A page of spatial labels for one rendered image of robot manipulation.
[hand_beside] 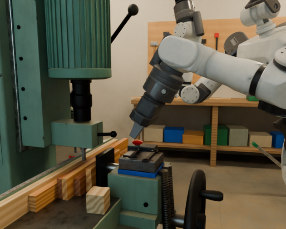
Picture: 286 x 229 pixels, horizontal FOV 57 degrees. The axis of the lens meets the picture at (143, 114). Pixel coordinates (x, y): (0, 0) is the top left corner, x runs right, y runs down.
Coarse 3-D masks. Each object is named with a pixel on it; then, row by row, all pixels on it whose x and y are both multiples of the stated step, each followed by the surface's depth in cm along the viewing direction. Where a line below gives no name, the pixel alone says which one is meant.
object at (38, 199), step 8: (120, 144) 104; (48, 184) 65; (56, 184) 66; (40, 192) 61; (48, 192) 63; (56, 192) 66; (32, 200) 60; (40, 200) 61; (48, 200) 64; (32, 208) 60; (40, 208) 61
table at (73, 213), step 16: (48, 208) 62; (64, 208) 62; (80, 208) 62; (112, 208) 62; (16, 224) 55; (32, 224) 55; (48, 224) 55; (64, 224) 55; (80, 224) 55; (96, 224) 55; (112, 224) 62; (128, 224) 65; (144, 224) 63
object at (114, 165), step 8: (104, 152) 73; (112, 152) 77; (96, 160) 70; (104, 160) 72; (112, 160) 77; (96, 168) 71; (104, 168) 73; (112, 168) 73; (96, 176) 71; (104, 176) 73; (96, 184) 72; (104, 184) 73
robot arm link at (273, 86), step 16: (224, 64) 57; (240, 64) 55; (256, 64) 53; (272, 64) 52; (224, 80) 57; (240, 80) 54; (256, 80) 52; (272, 80) 50; (256, 96) 54; (272, 96) 52; (272, 112) 55
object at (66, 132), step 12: (60, 120) 80; (72, 120) 80; (96, 120) 80; (60, 132) 77; (72, 132) 76; (84, 132) 75; (96, 132) 76; (60, 144) 78; (72, 144) 77; (84, 144) 75; (96, 144) 77
